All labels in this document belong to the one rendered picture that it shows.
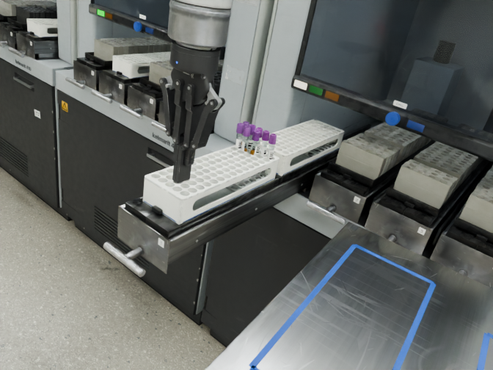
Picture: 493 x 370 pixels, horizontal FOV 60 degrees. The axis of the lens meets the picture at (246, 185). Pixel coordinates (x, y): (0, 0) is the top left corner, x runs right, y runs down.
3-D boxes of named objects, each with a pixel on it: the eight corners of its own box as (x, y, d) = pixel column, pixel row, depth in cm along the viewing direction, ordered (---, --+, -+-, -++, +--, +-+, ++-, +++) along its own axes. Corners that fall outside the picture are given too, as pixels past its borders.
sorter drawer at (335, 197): (403, 142, 156) (411, 119, 152) (440, 156, 150) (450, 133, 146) (298, 205, 103) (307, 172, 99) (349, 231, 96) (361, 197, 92)
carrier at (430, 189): (443, 207, 95) (453, 183, 93) (440, 210, 94) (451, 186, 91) (395, 186, 101) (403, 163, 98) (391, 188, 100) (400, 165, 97)
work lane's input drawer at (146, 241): (304, 154, 131) (311, 127, 126) (344, 172, 124) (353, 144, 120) (96, 246, 77) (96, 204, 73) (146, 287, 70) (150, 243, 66)
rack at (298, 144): (309, 139, 124) (314, 118, 121) (339, 151, 119) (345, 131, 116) (246, 164, 102) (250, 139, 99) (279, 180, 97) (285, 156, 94)
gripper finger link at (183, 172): (191, 142, 74) (194, 143, 74) (187, 177, 78) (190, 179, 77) (178, 145, 72) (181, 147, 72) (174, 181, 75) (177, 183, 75)
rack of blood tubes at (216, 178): (240, 165, 101) (245, 141, 98) (275, 183, 96) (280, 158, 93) (140, 205, 79) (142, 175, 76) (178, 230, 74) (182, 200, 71)
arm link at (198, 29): (199, -1, 69) (196, 37, 71) (156, -5, 62) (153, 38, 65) (243, 11, 64) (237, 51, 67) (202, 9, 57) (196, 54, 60)
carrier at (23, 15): (35, 27, 179) (34, 12, 176) (30, 27, 178) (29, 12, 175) (20, 20, 185) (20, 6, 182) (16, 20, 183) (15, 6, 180)
